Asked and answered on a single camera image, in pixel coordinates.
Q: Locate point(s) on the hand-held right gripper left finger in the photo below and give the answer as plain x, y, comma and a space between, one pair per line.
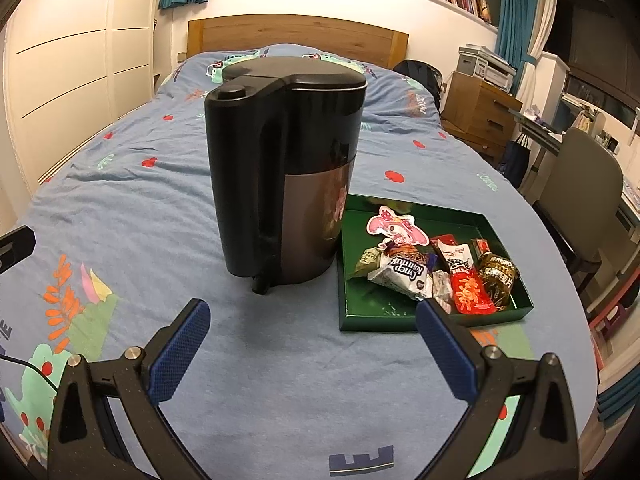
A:
180, 350

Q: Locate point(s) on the pink cartoon figure packet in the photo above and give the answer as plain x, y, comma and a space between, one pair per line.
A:
395, 225

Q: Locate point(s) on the white printer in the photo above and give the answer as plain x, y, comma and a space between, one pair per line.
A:
487, 67

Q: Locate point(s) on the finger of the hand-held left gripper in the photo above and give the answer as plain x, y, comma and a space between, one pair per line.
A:
17, 247

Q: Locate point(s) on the clear white candy packet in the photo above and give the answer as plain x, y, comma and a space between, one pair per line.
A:
441, 287

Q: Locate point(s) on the wooden dresser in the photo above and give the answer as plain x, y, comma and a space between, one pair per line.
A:
477, 110

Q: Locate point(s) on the dark blue shopping bag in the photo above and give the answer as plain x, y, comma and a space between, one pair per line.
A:
515, 160

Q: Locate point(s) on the red plastic stool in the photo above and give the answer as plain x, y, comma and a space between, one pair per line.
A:
612, 320

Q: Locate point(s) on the grey chair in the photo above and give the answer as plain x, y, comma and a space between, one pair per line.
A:
580, 190

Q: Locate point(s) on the small green candy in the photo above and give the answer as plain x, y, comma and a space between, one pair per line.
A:
369, 262

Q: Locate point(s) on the green shallow tray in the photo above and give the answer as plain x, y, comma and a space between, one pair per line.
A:
375, 305

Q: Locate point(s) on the long red snack packet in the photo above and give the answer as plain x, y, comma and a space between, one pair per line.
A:
467, 285

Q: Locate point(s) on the wooden bed headboard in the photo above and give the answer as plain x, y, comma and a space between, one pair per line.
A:
300, 35

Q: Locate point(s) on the cluttered desk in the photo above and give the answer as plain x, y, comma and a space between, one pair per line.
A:
590, 115

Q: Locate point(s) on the dark brown oat snack packet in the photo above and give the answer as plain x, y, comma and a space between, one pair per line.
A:
500, 277

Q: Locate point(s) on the black and grey electric kettle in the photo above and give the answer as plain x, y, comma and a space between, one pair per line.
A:
280, 170

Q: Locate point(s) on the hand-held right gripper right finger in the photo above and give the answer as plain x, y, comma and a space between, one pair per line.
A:
445, 350

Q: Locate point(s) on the black backpack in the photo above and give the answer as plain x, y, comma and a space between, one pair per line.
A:
417, 82

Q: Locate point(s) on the blue printed bedspread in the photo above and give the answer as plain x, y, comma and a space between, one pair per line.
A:
150, 210

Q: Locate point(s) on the white and black snack packet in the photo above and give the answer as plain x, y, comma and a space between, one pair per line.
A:
402, 272

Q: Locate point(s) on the cream wardrobe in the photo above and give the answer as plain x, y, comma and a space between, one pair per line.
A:
75, 50

